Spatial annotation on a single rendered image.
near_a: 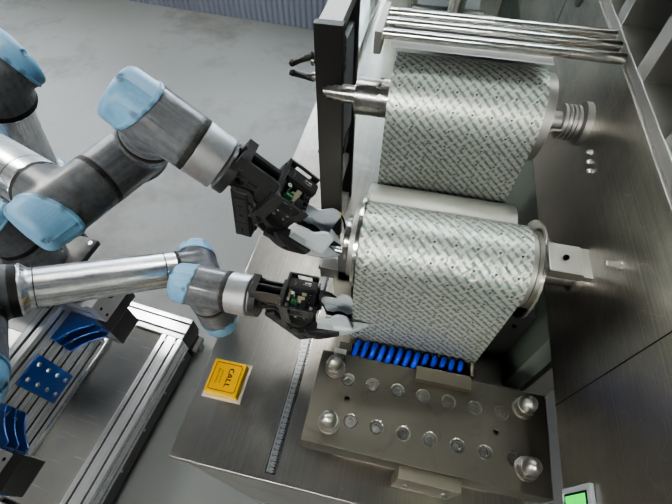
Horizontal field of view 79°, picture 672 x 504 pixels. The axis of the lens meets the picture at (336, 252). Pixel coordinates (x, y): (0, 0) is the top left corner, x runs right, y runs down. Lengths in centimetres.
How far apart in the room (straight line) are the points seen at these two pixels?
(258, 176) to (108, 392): 140
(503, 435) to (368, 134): 97
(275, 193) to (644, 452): 48
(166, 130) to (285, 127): 241
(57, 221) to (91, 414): 131
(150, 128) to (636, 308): 58
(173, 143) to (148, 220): 201
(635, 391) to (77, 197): 66
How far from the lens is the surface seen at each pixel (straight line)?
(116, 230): 256
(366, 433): 74
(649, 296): 54
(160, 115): 53
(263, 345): 94
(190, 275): 76
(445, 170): 75
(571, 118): 77
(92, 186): 59
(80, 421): 183
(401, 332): 74
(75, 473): 179
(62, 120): 352
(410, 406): 76
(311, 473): 86
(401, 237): 57
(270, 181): 53
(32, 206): 59
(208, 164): 53
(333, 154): 89
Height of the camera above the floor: 175
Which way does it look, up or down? 54 degrees down
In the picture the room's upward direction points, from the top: straight up
